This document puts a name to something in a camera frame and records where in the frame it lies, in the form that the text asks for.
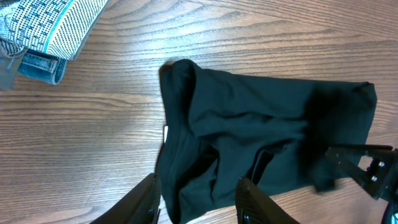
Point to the folded light blue garment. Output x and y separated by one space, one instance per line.
47 68

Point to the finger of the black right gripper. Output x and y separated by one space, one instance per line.
372 167

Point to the folded grey shorts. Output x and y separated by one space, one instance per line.
55 27

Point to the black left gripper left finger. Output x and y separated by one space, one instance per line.
139 206

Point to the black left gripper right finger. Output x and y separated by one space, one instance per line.
254 207

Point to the black t-shirt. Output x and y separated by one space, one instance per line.
222 127

